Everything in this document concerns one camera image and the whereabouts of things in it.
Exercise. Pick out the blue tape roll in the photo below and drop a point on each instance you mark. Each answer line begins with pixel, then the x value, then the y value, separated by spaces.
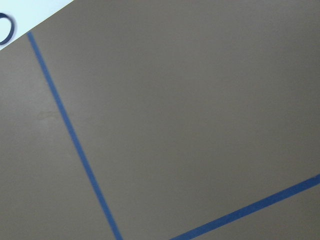
pixel 7 28

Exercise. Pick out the blue tape grid lines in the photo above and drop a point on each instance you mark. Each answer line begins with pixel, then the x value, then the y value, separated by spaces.
pixel 189 235

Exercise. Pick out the brown paper table mat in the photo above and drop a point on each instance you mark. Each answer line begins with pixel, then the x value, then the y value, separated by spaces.
pixel 186 110

